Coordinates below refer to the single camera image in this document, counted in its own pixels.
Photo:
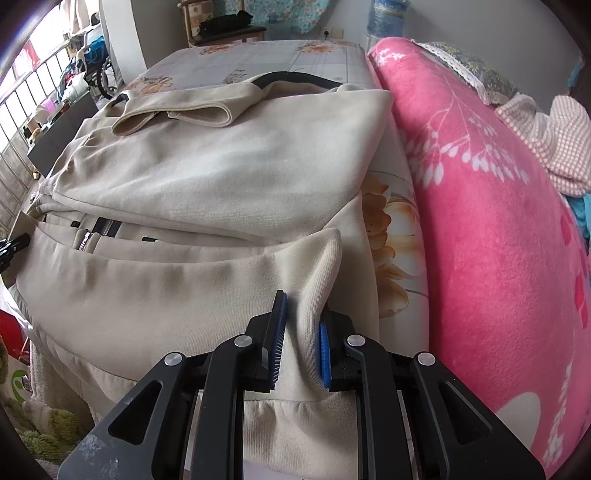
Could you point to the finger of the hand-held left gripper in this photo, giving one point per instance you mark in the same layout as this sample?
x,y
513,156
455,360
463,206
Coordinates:
x,y
16,243

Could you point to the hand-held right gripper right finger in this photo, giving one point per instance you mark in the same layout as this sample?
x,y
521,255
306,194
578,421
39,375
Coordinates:
x,y
324,355

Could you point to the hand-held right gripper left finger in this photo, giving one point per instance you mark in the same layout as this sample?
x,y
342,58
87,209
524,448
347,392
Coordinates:
x,y
277,341

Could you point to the cream zip jacket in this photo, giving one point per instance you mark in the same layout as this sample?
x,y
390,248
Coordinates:
x,y
207,184

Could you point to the red box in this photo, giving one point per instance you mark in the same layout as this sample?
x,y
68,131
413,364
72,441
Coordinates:
x,y
14,332

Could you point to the dark flat board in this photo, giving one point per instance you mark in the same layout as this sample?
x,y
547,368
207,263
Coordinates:
x,y
60,134

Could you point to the metal railing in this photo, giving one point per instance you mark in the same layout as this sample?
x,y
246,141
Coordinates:
x,y
18,106

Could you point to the spoked wheel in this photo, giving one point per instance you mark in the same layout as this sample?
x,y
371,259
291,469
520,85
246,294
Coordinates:
x,y
108,78

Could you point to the red hanging cloth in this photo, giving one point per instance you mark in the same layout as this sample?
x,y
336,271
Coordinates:
x,y
32,50

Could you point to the green fluffy rug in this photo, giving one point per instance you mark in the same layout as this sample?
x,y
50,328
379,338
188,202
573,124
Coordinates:
x,y
55,434

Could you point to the pink floral blanket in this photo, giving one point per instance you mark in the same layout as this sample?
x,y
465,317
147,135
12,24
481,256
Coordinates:
x,y
485,230

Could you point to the blue bag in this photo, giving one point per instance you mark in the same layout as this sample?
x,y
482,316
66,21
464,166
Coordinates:
x,y
97,51

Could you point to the white hanging garment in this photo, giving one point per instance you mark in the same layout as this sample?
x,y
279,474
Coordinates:
x,y
78,14

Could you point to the wooden chair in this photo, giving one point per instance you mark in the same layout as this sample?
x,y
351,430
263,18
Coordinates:
x,y
187,23

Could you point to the black cloth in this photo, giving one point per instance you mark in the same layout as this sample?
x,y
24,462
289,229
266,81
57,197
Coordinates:
x,y
226,22

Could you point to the pink checked cloth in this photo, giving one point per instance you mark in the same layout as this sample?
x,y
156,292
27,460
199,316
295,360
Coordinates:
x,y
554,138

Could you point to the grey lace-trimmed pillow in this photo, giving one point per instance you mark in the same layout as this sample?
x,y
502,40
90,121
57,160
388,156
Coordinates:
x,y
480,74

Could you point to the turquoise floral hanging cloth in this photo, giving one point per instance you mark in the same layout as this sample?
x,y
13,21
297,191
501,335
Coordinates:
x,y
300,14

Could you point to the blue water jug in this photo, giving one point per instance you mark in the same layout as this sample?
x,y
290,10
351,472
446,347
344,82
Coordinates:
x,y
385,18

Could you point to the wall socket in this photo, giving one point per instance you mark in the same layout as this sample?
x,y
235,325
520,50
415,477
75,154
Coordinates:
x,y
332,33

